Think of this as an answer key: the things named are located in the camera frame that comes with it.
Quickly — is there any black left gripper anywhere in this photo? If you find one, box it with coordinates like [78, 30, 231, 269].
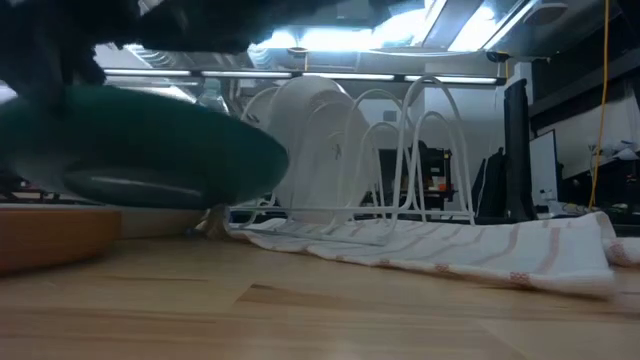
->
[0, 0, 141, 97]

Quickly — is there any dark green plate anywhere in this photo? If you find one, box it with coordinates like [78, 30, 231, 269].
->
[0, 84, 290, 211]

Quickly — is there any brown divided plate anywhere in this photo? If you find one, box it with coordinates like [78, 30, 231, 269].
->
[0, 207, 124, 275]

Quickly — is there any white plate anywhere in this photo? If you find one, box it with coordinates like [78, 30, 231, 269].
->
[299, 97, 377, 224]
[272, 74, 351, 224]

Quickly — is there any black background machine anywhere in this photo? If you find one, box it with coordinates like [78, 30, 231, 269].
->
[377, 142, 457, 211]

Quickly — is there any black desk leg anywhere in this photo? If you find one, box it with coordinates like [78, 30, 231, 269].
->
[502, 77, 534, 224]

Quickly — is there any white striped dish towel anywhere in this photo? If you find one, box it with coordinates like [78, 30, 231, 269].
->
[232, 209, 640, 301]

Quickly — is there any white background panel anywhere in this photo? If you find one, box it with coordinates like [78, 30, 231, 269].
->
[529, 128, 559, 201]

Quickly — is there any white wire dish rack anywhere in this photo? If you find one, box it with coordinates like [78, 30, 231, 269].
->
[232, 73, 476, 246]

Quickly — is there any yellow cable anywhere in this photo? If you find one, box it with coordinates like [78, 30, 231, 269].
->
[588, 0, 612, 211]

